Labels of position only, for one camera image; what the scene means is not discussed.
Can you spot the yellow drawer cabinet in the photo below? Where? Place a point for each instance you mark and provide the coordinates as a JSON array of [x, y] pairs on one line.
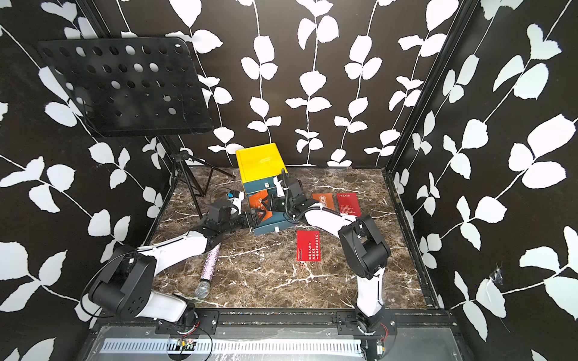
[[258, 162]]

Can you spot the white slotted cable duct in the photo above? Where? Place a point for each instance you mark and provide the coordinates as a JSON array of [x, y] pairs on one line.
[[339, 347]]

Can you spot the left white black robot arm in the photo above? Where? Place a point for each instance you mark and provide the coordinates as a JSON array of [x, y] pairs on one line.
[[124, 286]]

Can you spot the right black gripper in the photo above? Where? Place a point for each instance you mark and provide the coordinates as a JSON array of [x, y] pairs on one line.
[[274, 201]]

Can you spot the black perforated music stand tray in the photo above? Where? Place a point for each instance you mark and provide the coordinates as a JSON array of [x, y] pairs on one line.
[[132, 86]]

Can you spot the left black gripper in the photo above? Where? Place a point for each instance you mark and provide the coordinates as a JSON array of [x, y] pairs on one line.
[[244, 216]]

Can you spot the teal drawer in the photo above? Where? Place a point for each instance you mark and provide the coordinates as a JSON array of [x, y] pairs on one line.
[[274, 222], [267, 183]]

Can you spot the red dream postcard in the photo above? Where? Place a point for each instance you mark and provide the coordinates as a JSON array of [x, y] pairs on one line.
[[349, 204]]

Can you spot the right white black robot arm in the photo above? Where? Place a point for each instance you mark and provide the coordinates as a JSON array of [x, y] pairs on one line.
[[365, 249]]

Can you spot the teal top drawer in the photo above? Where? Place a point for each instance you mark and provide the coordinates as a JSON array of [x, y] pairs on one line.
[[267, 183]]

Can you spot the black tripod stand legs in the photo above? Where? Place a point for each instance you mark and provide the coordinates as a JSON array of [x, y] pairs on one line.
[[180, 170]]

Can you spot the orange postcard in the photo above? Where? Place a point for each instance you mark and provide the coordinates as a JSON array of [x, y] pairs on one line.
[[254, 200], [326, 199]]

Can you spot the black base rail with mounts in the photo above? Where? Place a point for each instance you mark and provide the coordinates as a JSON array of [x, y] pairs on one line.
[[403, 334]]

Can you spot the glitter purple microphone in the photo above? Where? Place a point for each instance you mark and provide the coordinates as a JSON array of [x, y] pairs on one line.
[[204, 286]]

